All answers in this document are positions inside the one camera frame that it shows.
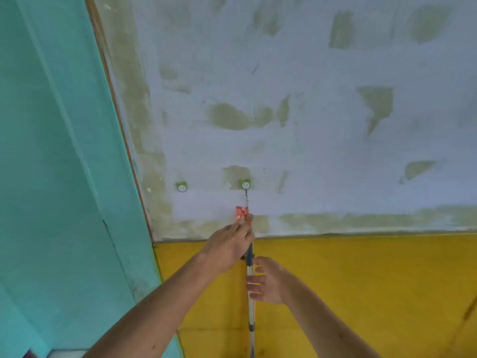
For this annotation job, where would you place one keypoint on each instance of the person's left hand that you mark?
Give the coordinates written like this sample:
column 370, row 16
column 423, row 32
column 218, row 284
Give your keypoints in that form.
column 225, row 249

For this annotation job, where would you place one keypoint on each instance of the person's right hand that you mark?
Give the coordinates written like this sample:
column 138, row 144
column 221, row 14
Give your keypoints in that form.
column 277, row 283

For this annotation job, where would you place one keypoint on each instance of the person's left fingers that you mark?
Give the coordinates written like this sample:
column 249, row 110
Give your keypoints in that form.
column 242, row 229

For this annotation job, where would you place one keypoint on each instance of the person's right fingers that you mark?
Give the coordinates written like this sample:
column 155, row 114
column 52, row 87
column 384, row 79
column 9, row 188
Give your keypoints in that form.
column 257, row 283

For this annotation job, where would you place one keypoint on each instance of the silver telescopic pole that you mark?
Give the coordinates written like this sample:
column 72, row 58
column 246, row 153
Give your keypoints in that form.
column 250, row 320

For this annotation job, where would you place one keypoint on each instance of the person's right forearm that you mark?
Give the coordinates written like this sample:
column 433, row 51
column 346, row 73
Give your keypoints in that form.
column 328, row 328

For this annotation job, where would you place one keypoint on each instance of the person's left forearm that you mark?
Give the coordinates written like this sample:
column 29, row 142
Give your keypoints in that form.
column 156, row 313

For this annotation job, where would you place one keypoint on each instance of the red plastic clip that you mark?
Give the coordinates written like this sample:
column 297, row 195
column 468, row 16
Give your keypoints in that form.
column 241, row 213

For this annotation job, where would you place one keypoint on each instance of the white round ceiling hook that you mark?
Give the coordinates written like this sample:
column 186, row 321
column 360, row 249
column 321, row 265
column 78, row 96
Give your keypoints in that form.
column 182, row 187
column 245, row 185

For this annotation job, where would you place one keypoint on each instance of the brown wooden ceiling trim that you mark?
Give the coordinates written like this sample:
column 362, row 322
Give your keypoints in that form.
column 120, row 119

